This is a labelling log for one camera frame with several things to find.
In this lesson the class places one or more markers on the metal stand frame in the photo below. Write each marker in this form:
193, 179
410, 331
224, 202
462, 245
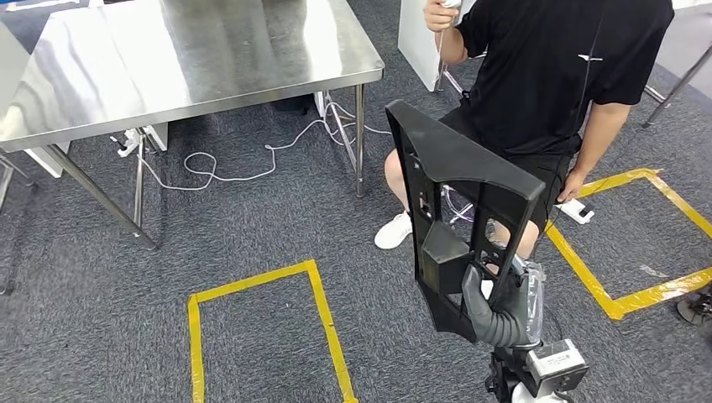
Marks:
678, 86

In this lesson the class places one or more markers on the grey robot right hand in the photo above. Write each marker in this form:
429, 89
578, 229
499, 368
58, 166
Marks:
528, 300

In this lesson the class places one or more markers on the person's left hand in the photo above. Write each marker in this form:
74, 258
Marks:
572, 188

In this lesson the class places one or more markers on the yellow floor tape square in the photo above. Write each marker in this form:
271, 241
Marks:
578, 267

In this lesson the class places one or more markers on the person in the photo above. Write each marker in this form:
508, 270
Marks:
545, 83

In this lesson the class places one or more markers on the stainless steel workbench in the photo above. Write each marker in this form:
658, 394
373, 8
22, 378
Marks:
167, 55

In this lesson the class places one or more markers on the black plastic panel part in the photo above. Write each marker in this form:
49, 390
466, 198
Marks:
445, 150

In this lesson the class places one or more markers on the person's right hand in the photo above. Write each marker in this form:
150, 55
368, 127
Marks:
442, 15

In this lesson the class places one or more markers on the white board panel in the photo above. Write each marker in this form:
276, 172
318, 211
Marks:
417, 44

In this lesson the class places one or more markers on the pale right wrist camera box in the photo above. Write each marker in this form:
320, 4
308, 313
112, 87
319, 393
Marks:
556, 367

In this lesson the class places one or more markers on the dark grey camera bracket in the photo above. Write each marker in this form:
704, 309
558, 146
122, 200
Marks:
503, 372

